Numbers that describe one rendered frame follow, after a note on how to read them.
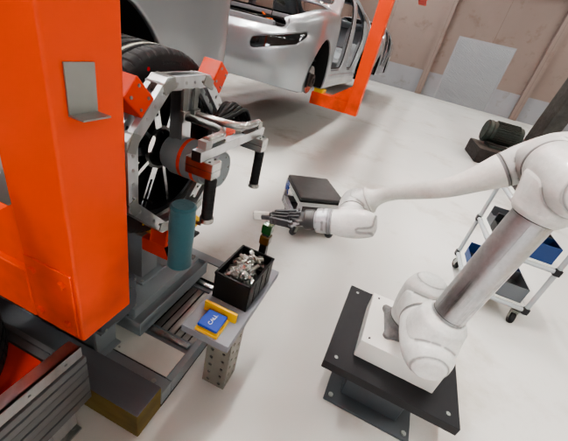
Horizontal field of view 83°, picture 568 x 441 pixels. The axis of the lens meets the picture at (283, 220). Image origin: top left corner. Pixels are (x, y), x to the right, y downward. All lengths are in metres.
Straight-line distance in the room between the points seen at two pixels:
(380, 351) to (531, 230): 0.67
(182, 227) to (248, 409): 0.79
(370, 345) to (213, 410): 0.66
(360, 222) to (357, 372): 0.57
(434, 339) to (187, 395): 0.95
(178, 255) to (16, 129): 0.63
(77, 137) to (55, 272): 0.33
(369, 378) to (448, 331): 0.39
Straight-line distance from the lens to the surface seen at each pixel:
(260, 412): 1.50
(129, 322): 1.54
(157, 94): 1.03
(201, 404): 1.49
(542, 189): 0.92
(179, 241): 1.16
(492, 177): 1.07
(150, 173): 1.27
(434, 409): 1.41
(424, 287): 1.26
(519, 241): 0.98
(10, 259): 1.05
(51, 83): 0.67
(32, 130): 0.74
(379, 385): 1.35
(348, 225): 1.10
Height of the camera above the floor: 1.31
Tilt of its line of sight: 30 degrees down
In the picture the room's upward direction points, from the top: 14 degrees clockwise
